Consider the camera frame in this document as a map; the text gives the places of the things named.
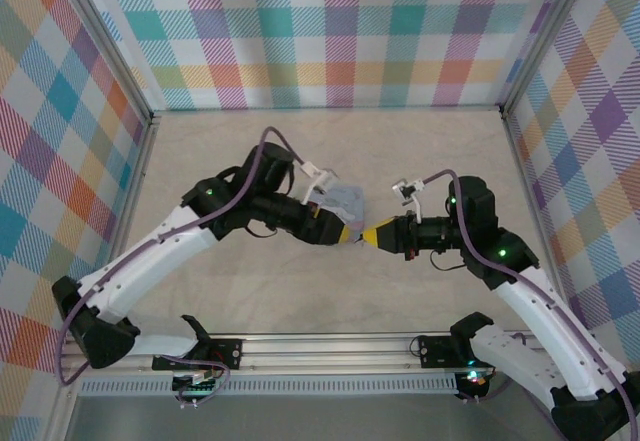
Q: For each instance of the grey-blue cartoon pouch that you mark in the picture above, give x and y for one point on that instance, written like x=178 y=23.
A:
x=347 y=201

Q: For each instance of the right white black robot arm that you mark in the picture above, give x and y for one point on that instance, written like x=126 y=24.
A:
x=560 y=341

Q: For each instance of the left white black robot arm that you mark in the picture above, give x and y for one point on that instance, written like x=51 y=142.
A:
x=150 y=256

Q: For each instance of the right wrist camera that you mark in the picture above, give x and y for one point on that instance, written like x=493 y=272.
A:
x=406 y=190

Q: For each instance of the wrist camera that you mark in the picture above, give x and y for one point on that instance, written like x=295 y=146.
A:
x=322 y=181
x=406 y=190

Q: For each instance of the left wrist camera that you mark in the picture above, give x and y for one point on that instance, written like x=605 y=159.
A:
x=322 y=181

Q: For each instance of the aluminium frame bar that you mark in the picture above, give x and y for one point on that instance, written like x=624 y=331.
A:
x=137 y=181
x=522 y=176

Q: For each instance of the long aluminium mounting rail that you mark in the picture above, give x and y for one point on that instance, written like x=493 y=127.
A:
x=325 y=351

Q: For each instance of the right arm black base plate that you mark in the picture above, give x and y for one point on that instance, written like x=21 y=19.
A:
x=435 y=351

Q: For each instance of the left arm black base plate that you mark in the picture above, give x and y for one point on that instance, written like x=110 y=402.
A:
x=227 y=351

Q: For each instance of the aluminium frame post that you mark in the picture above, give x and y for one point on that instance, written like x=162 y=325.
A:
x=62 y=411
x=105 y=43
x=545 y=36

